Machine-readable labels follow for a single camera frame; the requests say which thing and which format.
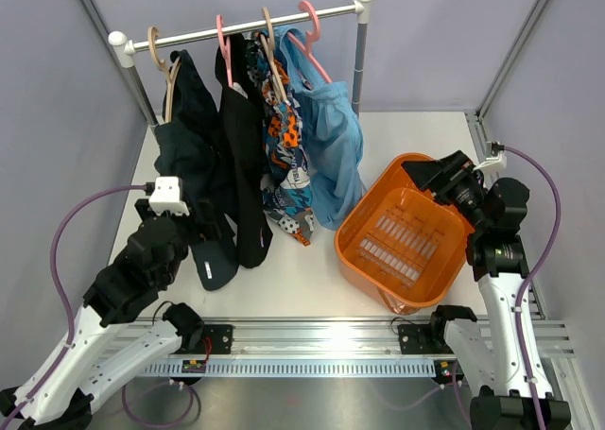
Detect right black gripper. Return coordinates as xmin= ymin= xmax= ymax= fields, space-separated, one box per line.
xmin=403 ymin=151 xmax=492 ymax=233

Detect dark navy shorts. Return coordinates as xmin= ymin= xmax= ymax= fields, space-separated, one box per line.
xmin=155 ymin=49 xmax=239 ymax=291

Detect colourful patterned shorts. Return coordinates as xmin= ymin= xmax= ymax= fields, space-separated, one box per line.
xmin=246 ymin=32 xmax=315 ymax=246

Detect black shorts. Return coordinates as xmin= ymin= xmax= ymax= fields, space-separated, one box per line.
xmin=215 ymin=33 xmax=272 ymax=268

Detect beige wooden hanger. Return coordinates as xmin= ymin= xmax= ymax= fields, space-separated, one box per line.
xmin=147 ymin=26 xmax=182 ymax=123
xmin=260 ymin=7 xmax=288 ymax=103

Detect pink plastic hanger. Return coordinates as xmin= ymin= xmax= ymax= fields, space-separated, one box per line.
xmin=287 ymin=0 xmax=333 ymax=83
xmin=216 ymin=14 xmax=233 ymax=88

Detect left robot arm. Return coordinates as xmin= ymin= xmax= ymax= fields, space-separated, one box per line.
xmin=1 ymin=198 xmax=212 ymax=429

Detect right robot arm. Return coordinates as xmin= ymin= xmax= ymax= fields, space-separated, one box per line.
xmin=402 ymin=145 xmax=571 ymax=429

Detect light blue shorts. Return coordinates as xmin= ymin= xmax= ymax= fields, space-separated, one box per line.
xmin=274 ymin=26 xmax=365 ymax=231

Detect orange plastic basket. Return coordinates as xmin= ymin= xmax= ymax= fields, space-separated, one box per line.
xmin=334 ymin=153 xmax=472 ymax=316

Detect white clothes rack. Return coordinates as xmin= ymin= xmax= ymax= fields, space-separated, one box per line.
xmin=108 ymin=0 xmax=372 ymax=128

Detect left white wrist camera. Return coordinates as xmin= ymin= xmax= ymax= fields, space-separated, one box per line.
xmin=146 ymin=176 xmax=190 ymax=216

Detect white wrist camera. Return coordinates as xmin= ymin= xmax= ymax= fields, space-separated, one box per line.
xmin=146 ymin=176 xmax=190 ymax=216
xmin=473 ymin=141 xmax=507 ymax=175

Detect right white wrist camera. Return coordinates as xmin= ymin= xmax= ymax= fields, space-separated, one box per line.
xmin=473 ymin=141 xmax=507 ymax=175

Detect purple floor cable left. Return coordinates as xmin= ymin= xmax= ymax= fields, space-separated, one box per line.
xmin=120 ymin=380 xmax=202 ymax=426

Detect purple floor cable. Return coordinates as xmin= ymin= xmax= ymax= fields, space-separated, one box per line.
xmin=120 ymin=380 xmax=202 ymax=426
xmin=372 ymin=363 xmax=474 ymax=426

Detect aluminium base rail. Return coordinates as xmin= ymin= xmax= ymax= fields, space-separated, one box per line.
xmin=117 ymin=318 xmax=576 ymax=363

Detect white slotted cable duct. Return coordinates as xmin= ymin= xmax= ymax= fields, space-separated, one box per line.
xmin=138 ymin=359 xmax=437 ymax=378

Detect purple floor cable right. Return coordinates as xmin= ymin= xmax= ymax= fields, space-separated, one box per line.
xmin=372 ymin=363 xmax=474 ymax=426

